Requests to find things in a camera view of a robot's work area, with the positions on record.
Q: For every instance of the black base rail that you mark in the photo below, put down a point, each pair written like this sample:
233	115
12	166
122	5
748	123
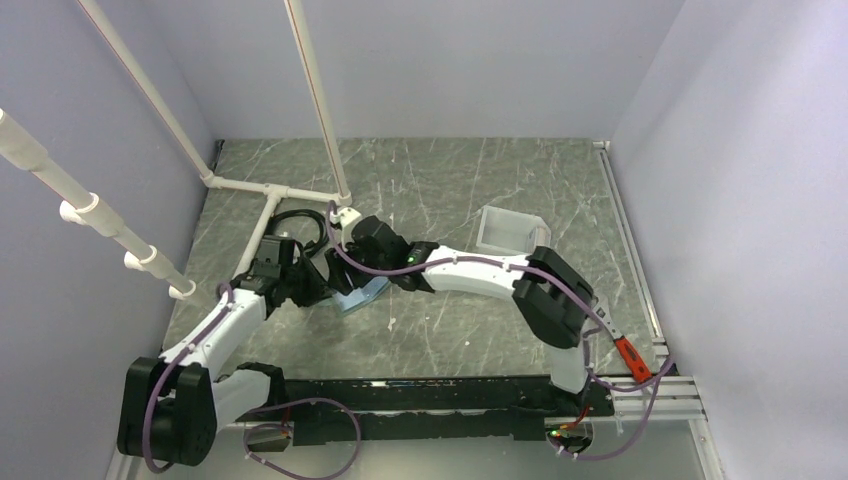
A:
522	408

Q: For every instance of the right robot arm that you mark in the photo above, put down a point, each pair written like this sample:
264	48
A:
553	299

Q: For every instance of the red handled adjustable wrench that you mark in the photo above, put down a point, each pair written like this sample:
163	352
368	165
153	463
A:
627	352

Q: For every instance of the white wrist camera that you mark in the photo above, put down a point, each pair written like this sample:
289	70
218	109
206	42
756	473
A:
344	217
275	255

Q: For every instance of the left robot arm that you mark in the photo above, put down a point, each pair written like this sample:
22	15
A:
174	404

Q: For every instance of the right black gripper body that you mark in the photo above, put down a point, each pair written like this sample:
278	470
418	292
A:
340	264

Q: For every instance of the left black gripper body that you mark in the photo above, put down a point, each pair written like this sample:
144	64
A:
304	285

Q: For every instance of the aluminium rail right side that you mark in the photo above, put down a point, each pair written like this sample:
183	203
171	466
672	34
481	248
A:
669	407

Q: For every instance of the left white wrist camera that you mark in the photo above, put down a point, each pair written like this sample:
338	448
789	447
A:
275	255

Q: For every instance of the green card holder wallet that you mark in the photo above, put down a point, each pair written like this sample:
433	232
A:
345	304

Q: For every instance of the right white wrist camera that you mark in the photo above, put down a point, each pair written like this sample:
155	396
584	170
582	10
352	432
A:
344	217

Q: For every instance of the clear plastic bin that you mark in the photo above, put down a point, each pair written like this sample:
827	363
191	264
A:
507	232

